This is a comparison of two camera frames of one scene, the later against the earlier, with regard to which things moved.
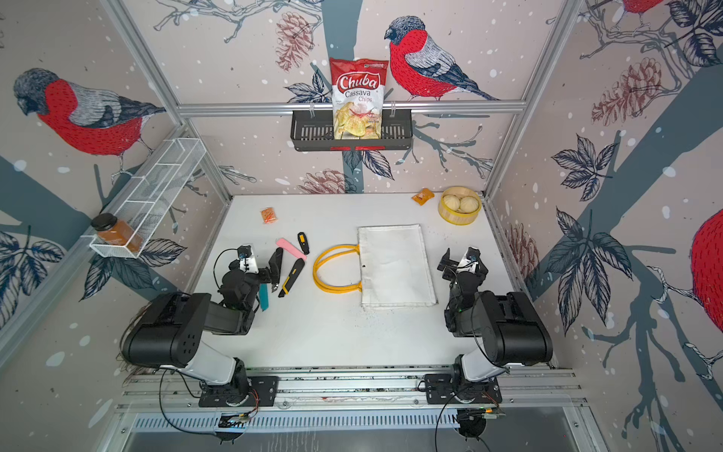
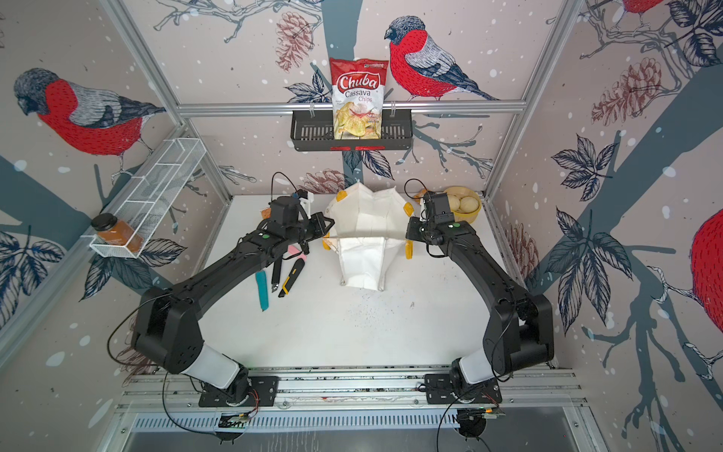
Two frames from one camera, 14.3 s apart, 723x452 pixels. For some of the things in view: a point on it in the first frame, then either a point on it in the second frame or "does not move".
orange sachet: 424,196 does not move
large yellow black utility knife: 293,275 does not move
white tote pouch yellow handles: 395,267 to 365,223
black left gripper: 265,277 to 320,229
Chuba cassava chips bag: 358,88 does not move
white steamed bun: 452,201 does not move
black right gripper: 452,267 to 411,232
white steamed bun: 468,204 does not move
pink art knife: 286,245 does not move
